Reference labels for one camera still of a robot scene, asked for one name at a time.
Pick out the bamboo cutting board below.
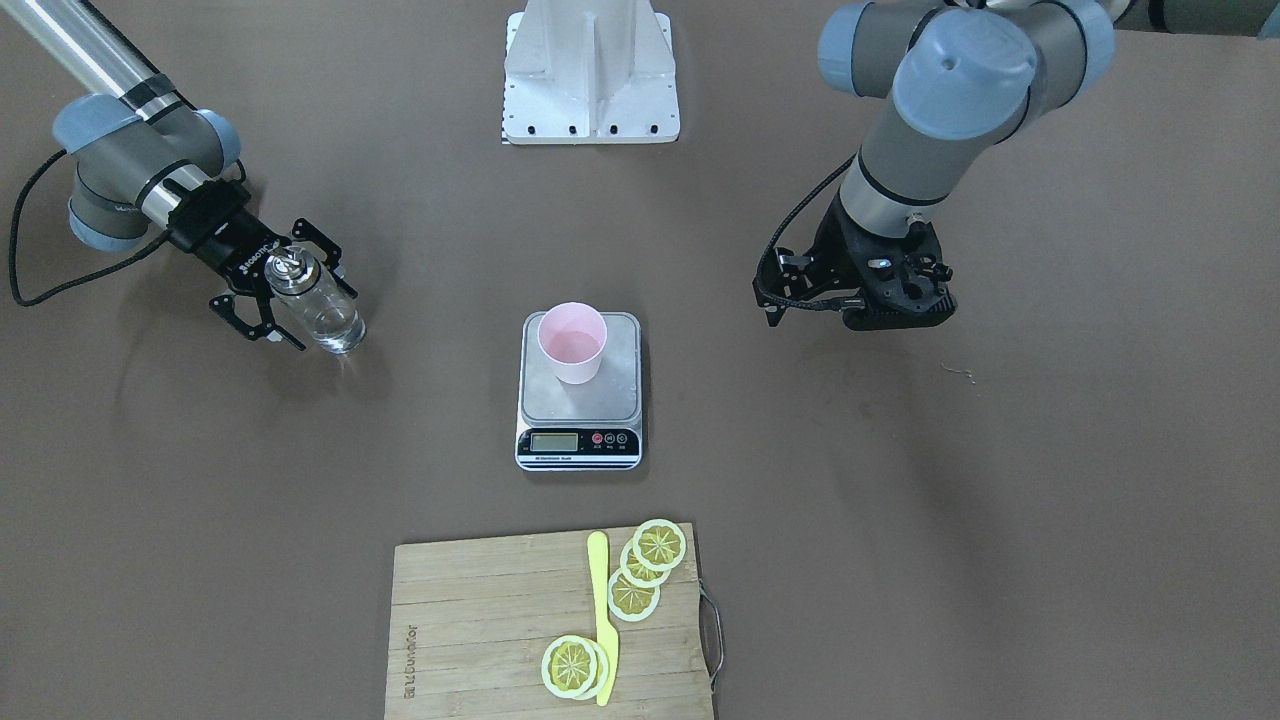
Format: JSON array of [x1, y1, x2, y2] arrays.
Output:
[[384, 530, 716, 719]]

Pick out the lemon slice pair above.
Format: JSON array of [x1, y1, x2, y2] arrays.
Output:
[[540, 634, 612, 701]]

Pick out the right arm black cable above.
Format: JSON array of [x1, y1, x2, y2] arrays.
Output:
[[8, 149, 172, 307]]

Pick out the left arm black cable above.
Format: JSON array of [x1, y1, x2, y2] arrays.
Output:
[[753, 155, 861, 325]]

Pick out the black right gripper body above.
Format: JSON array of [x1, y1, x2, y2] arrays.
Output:
[[166, 179, 285, 296]]

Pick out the yellow plastic knife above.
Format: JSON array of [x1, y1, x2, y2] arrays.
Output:
[[588, 530, 620, 707]]

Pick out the pink plastic cup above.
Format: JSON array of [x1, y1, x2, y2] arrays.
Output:
[[538, 302, 608, 386]]

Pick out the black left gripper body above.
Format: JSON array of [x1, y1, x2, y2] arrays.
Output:
[[753, 191, 957, 331]]

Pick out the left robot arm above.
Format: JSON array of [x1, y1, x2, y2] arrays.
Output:
[[751, 1, 1277, 331]]

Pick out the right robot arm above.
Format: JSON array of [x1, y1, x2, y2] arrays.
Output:
[[3, 1, 366, 354]]

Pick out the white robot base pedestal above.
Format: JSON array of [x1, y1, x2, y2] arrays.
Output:
[[500, 1, 681, 145]]

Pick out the digital kitchen scale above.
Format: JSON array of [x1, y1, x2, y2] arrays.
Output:
[[515, 311, 644, 471]]

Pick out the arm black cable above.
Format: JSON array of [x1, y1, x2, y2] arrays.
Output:
[[8, 149, 172, 307], [753, 155, 861, 325]]

